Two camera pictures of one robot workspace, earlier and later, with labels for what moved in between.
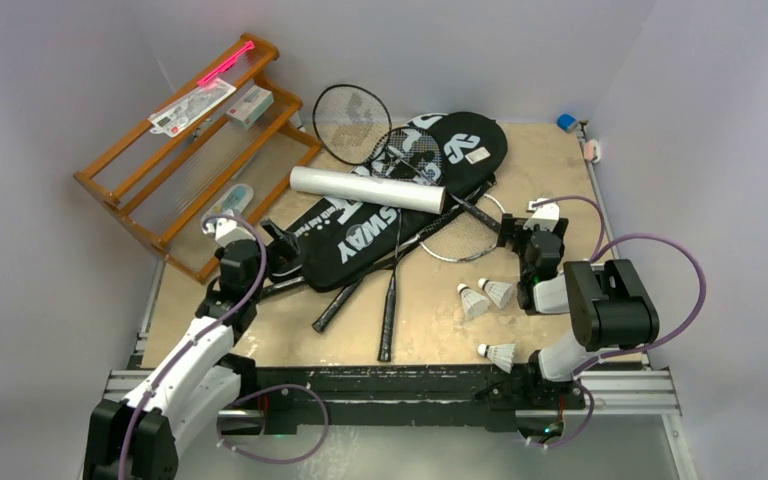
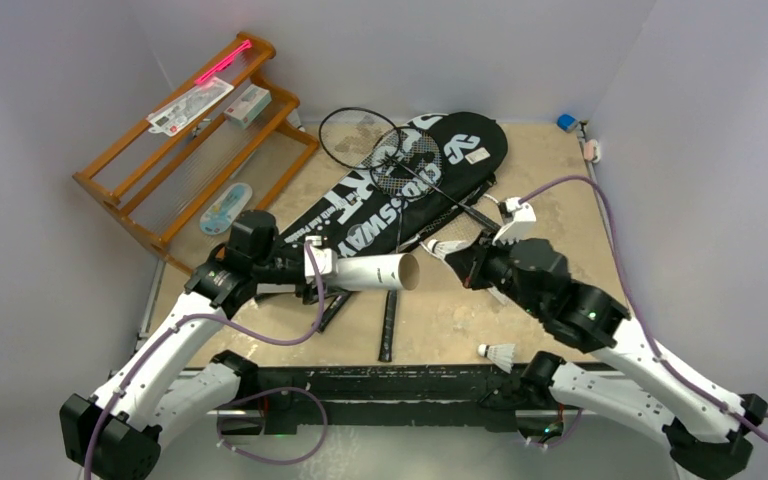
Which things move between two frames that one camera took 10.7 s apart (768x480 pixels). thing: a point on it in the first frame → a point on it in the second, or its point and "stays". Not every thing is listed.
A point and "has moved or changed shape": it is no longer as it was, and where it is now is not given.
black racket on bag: x=412 y=150 stays
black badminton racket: x=353 y=125 has moved or changed shape
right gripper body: x=513 y=230 → x=478 y=263
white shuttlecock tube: x=377 y=190 → x=398 y=271
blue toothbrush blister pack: x=238 y=200 stays
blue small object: x=566 y=122 stays
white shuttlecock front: x=500 y=354 stays
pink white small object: x=592 y=150 stays
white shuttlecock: x=500 y=292 has moved or changed shape
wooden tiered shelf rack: x=204 y=162 stays
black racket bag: x=351 y=239 stays
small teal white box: x=246 y=110 stays
